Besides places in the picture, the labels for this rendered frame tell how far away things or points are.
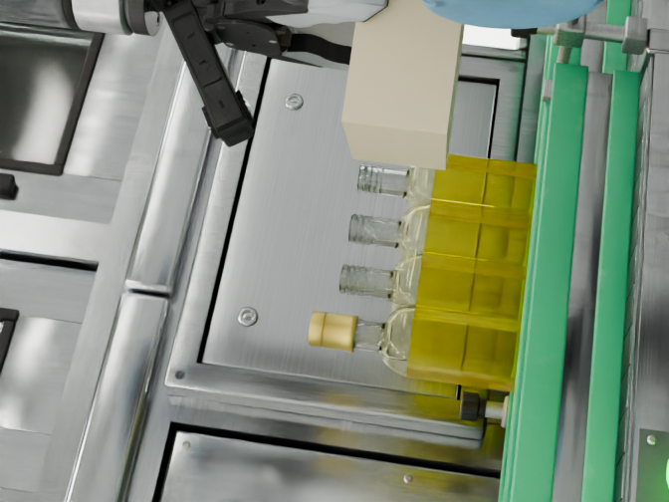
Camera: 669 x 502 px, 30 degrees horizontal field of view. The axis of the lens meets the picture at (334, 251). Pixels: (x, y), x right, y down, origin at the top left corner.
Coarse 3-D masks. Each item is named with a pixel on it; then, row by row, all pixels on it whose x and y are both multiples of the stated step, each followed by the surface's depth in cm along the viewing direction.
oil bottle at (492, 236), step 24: (408, 216) 123; (432, 216) 123; (456, 216) 123; (480, 216) 123; (504, 216) 122; (528, 216) 122; (408, 240) 122; (432, 240) 121; (456, 240) 121; (480, 240) 121; (504, 240) 121; (528, 240) 121
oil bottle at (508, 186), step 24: (408, 168) 127; (432, 168) 125; (456, 168) 125; (480, 168) 125; (504, 168) 125; (528, 168) 125; (408, 192) 125; (432, 192) 124; (456, 192) 124; (480, 192) 124; (504, 192) 123; (528, 192) 123
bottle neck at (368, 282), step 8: (344, 264) 123; (344, 272) 122; (352, 272) 122; (360, 272) 122; (368, 272) 122; (376, 272) 122; (384, 272) 122; (344, 280) 121; (352, 280) 121; (360, 280) 121; (368, 280) 121; (376, 280) 121; (384, 280) 121; (344, 288) 122; (352, 288) 122; (360, 288) 121; (368, 288) 121; (376, 288) 121; (384, 288) 121; (368, 296) 122; (376, 296) 122; (384, 296) 122
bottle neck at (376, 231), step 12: (360, 216) 125; (372, 216) 125; (360, 228) 124; (372, 228) 124; (384, 228) 124; (396, 228) 124; (348, 240) 125; (360, 240) 125; (372, 240) 124; (384, 240) 124
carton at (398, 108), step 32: (416, 0) 89; (384, 32) 89; (416, 32) 89; (448, 32) 89; (352, 64) 89; (384, 64) 89; (416, 64) 89; (448, 64) 88; (352, 96) 89; (384, 96) 88; (416, 96) 88; (448, 96) 88; (352, 128) 90; (384, 128) 89; (416, 128) 88; (448, 128) 91; (384, 160) 99; (416, 160) 98
